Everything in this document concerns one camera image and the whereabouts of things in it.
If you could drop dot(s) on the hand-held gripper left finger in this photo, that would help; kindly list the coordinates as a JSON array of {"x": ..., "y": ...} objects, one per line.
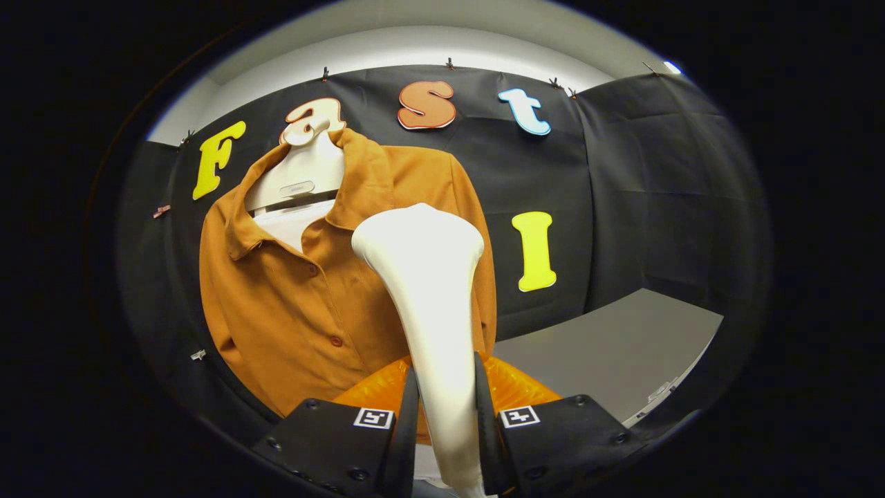
[{"x": 332, "y": 436}]

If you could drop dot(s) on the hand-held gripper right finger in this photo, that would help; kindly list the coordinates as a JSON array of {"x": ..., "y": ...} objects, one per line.
[{"x": 567, "y": 436}]

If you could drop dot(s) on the orange button-up shirt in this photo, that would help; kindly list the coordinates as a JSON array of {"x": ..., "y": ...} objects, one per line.
[{"x": 290, "y": 311}]

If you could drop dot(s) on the white garment steamer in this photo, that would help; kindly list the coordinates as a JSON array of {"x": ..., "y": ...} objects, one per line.
[{"x": 429, "y": 277}]

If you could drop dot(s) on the small silver clip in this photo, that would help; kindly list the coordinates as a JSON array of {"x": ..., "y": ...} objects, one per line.
[{"x": 198, "y": 355}]

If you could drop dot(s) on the white mannequin torso stand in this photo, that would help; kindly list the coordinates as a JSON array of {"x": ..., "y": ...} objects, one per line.
[{"x": 304, "y": 173}]

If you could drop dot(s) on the black backdrop cloth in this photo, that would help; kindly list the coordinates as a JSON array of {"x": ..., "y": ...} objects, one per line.
[{"x": 657, "y": 173}]

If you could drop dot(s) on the small red clip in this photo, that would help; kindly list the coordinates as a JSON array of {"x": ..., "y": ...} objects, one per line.
[{"x": 161, "y": 211}]

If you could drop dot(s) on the row of black backdrop clips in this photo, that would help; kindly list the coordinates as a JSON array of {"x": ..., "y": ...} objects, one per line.
[{"x": 325, "y": 73}]

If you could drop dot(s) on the small ceiling light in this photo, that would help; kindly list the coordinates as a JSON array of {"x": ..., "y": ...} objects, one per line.
[{"x": 672, "y": 67}]

